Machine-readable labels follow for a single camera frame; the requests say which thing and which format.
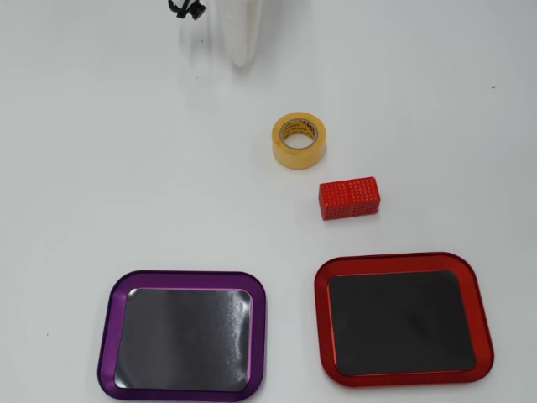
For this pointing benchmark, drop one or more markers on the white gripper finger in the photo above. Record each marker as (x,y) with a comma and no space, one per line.
(241,33)

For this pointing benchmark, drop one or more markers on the yellow tape roll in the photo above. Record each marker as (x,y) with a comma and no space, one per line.
(298,155)

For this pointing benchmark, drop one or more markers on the purple dish with black mat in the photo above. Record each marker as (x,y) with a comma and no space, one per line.
(184,336)

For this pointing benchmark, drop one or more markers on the red dish with black mat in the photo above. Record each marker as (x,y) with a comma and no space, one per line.
(400,321)

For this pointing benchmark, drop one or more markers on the red textured block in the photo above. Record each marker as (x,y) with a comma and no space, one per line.
(350,199)

